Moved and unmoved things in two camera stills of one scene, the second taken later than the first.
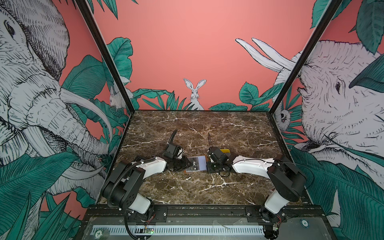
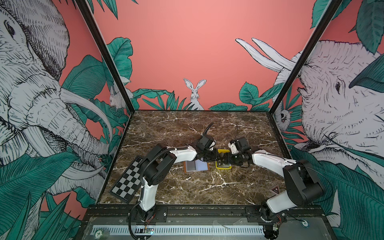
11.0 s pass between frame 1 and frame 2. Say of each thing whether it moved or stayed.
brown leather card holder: stayed
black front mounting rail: stayed
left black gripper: moved
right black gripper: moved
